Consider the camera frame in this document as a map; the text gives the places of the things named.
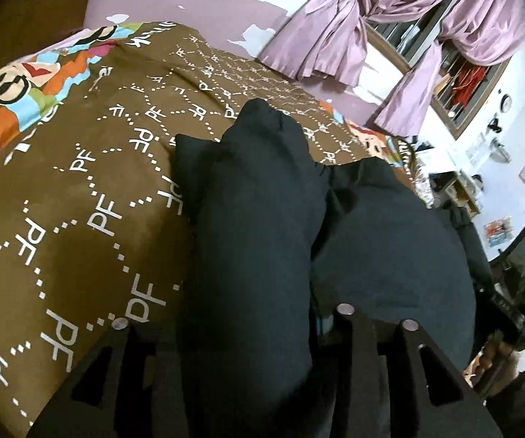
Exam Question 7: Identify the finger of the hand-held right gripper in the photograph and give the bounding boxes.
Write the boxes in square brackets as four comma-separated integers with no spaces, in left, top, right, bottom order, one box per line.
[475,284,520,336]

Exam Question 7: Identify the person's right hand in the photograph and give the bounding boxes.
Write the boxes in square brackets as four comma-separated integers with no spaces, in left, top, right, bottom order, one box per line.
[467,330,522,399]

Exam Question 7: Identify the black pants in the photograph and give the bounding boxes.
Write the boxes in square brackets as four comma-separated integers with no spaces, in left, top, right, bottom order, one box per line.
[171,98,478,438]

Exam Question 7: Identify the brown printed blanket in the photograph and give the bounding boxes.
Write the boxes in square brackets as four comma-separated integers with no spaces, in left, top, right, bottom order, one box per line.
[0,20,421,438]

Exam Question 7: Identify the dark cloth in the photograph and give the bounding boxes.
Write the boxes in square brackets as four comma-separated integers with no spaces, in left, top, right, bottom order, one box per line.
[440,203,496,293]

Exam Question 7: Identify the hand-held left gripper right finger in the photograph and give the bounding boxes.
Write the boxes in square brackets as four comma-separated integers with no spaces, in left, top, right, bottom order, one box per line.
[317,303,503,438]

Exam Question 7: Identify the red hanging cloth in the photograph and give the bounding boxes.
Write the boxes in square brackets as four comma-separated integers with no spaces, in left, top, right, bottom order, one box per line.
[449,65,490,107]

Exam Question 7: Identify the colourful wall sticker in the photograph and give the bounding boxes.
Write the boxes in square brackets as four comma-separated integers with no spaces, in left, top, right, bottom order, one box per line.
[484,217,514,249]

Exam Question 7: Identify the cluttered wooden desk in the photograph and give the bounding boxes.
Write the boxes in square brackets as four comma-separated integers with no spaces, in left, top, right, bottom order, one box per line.
[415,141,484,217]

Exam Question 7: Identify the small white wall shelf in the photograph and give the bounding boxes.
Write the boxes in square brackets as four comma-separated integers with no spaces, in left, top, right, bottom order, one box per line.
[490,138,513,164]

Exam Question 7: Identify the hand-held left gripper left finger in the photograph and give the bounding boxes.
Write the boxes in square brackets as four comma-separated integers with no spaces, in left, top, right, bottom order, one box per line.
[27,317,185,438]

